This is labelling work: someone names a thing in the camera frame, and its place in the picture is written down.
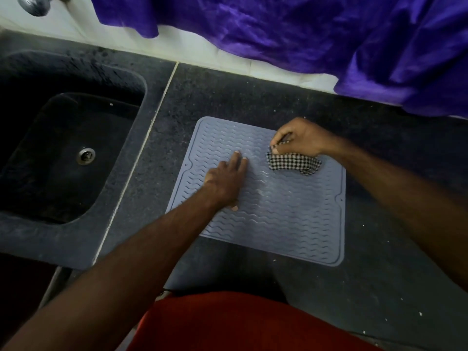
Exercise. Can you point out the person's red garment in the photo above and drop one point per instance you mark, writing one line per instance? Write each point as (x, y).
(237, 325)

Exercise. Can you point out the person's right hand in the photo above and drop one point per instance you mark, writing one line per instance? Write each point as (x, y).
(303, 137)

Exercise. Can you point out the black stone sink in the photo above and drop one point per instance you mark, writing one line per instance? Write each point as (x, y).
(55, 142)

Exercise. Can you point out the metal sink drain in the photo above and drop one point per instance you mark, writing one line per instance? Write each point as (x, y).
(86, 156)

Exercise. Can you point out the person's right forearm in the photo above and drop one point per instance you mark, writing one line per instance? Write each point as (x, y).
(406, 201)

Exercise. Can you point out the purple cloth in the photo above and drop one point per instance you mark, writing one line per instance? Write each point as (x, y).
(292, 29)

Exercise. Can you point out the black white checkered cloth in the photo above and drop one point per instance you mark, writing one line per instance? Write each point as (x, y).
(292, 162)

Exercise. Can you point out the chrome wall tap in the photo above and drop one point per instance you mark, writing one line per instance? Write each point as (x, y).
(34, 5)

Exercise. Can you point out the grey ribbed silicone mat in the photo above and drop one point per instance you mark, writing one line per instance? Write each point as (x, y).
(292, 222)

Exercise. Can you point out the person's left forearm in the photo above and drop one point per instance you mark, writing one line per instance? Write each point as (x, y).
(109, 266)

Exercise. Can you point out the person's left hand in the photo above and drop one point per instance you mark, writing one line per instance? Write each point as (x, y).
(225, 180)

